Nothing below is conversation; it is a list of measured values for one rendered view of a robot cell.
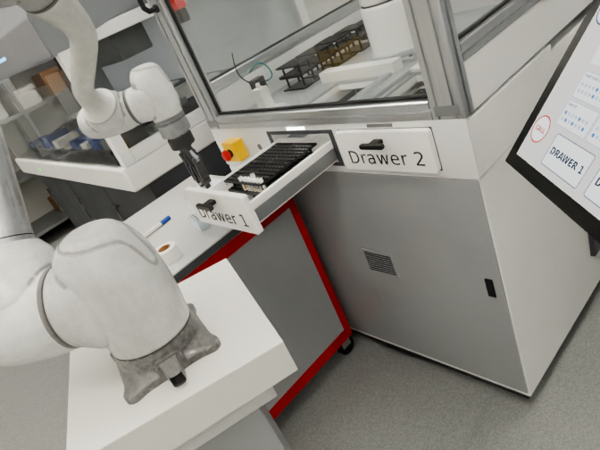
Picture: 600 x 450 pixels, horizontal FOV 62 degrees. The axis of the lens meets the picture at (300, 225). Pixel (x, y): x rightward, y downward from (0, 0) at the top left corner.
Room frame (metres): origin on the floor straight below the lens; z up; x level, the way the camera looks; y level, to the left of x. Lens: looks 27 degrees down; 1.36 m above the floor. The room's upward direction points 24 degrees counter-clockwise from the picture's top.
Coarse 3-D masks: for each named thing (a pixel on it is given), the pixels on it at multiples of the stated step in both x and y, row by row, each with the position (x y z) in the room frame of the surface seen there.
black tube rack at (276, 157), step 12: (276, 144) 1.47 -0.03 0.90; (288, 144) 1.42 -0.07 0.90; (300, 144) 1.38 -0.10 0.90; (312, 144) 1.33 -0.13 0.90; (264, 156) 1.40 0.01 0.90; (276, 156) 1.35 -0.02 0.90; (288, 156) 1.32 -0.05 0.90; (300, 156) 1.29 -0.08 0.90; (252, 168) 1.35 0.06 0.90; (264, 168) 1.30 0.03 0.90; (276, 168) 1.27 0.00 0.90; (288, 168) 1.27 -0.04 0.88; (276, 180) 1.26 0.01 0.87; (240, 192) 1.30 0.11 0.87; (252, 192) 1.25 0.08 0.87
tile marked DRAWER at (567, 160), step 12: (552, 144) 0.60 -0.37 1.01; (564, 144) 0.57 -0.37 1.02; (576, 144) 0.55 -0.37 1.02; (552, 156) 0.59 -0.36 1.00; (564, 156) 0.56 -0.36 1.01; (576, 156) 0.54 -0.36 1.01; (588, 156) 0.52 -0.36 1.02; (552, 168) 0.57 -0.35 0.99; (564, 168) 0.55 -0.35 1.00; (576, 168) 0.53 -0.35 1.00; (588, 168) 0.51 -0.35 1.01; (564, 180) 0.54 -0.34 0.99; (576, 180) 0.52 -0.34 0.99
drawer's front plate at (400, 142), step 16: (416, 128) 1.05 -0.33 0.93; (352, 144) 1.21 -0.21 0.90; (384, 144) 1.12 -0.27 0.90; (400, 144) 1.08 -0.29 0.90; (416, 144) 1.04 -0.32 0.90; (432, 144) 1.02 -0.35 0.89; (368, 160) 1.18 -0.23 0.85; (400, 160) 1.09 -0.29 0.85; (416, 160) 1.06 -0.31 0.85; (432, 160) 1.02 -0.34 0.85
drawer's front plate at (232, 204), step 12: (192, 192) 1.30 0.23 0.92; (204, 192) 1.24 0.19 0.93; (216, 192) 1.21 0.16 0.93; (228, 192) 1.17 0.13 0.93; (192, 204) 1.34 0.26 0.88; (216, 204) 1.22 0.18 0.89; (228, 204) 1.17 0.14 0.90; (240, 204) 1.12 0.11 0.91; (216, 216) 1.25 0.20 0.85; (228, 216) 1.19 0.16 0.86; (240, 216) 1.14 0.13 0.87; (252, 216) 1.10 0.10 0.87; (240, 228) 1.16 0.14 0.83; (252, 228) 1.12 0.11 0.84
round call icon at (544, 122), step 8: (544, 112) 0.65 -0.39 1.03; (536, 120) 0.66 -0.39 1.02; (544, 120) 0.64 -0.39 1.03; (552, 120) 0.63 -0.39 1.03; (536, 128) 0.65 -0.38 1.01; (544, 128) 0.63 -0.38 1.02; (528, 136) 0.66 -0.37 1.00; (536, 136) 0.64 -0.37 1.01; (544, 136) 0.63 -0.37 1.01; (536, 144) 0.63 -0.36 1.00
